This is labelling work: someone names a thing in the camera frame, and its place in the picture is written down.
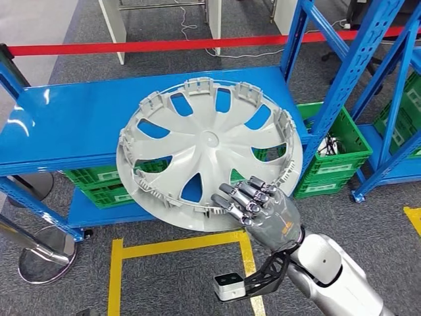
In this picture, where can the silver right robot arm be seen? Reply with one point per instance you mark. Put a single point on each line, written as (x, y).
(329, 270)

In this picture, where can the blue metal shelf rack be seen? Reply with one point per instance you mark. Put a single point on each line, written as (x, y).
(394, 109)
(82, 113)

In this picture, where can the grey plastic wheel hubcap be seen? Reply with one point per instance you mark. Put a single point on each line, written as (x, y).
(204, 152)

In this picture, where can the yellow floor tape outline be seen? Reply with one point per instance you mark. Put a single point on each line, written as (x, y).
(413, 218)
(115, 279)

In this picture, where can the white office desk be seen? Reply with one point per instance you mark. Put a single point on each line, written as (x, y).
(116, 30)
(284, 17)

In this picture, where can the black office chair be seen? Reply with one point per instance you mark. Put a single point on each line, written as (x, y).
(358, 11)

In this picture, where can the open green plastic crate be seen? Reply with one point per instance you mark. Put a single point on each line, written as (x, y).
(351, 135)

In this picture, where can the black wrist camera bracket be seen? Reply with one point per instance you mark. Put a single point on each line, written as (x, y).
(266, 274)

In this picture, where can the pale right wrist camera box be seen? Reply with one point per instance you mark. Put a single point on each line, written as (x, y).
(228, 288)

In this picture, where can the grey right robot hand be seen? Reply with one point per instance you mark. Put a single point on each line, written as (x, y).
(276, 222)

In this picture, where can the red barrier belt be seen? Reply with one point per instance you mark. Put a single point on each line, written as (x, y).
(164, 44)

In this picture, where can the white power adapter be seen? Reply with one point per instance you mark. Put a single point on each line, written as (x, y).
(330, 141)

